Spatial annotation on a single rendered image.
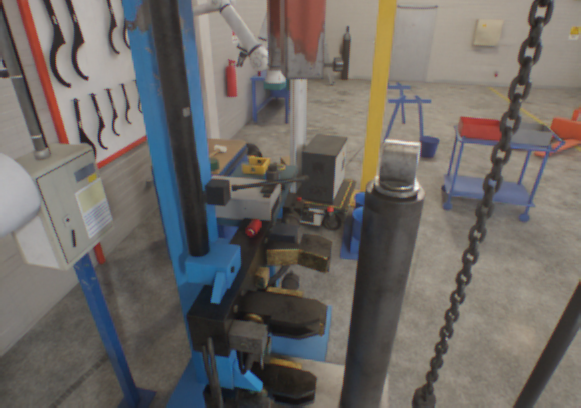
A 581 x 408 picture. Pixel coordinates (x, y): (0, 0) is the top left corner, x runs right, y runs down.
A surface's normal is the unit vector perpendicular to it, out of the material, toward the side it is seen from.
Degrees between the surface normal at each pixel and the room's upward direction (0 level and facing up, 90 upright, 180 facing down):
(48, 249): 90
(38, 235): 90
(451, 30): 90
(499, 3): 90
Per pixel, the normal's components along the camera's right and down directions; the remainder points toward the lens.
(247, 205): -0.20, 0.46
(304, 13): 0.15, 0.46
